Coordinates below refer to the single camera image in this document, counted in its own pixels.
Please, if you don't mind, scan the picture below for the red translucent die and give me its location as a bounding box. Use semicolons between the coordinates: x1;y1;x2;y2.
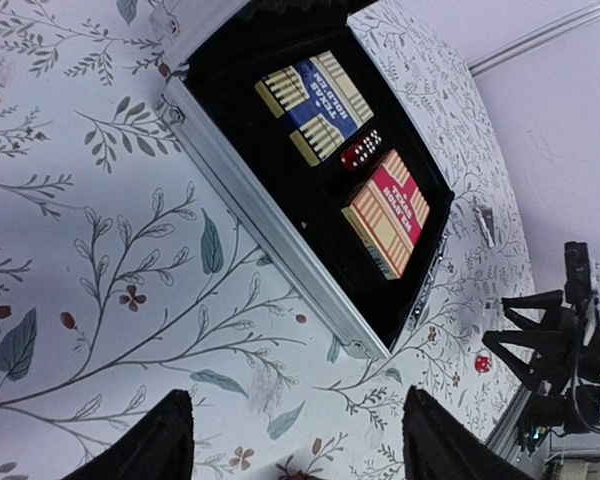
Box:
340;129;382;171

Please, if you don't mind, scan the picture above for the aluminium front rail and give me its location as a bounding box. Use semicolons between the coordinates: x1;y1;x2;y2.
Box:
485;386;548;475

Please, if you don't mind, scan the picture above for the red Texas Hold'em card deck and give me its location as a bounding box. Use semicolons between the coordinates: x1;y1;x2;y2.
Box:
341;149;430;280

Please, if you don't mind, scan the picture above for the blue Texas Hold'em card deck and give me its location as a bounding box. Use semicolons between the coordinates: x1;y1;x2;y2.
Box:
254;50;374;167

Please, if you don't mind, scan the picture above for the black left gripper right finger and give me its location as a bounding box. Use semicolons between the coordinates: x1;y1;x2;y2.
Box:
402;386;529;480

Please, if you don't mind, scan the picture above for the aluminium poker case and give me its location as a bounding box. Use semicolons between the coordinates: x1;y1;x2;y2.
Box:
152;1;454;358

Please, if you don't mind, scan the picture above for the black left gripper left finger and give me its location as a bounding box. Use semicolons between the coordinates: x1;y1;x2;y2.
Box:
65;389;194;480

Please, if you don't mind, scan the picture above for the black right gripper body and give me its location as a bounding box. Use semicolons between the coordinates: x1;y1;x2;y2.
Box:
524;241;600;443

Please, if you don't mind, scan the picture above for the floral patterned table mat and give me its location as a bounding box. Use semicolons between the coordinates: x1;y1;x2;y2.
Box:
0;1;533;479

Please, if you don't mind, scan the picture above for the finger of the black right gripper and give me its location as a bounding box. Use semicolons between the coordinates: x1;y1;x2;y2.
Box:
482;330;574;390
501;291;569;328

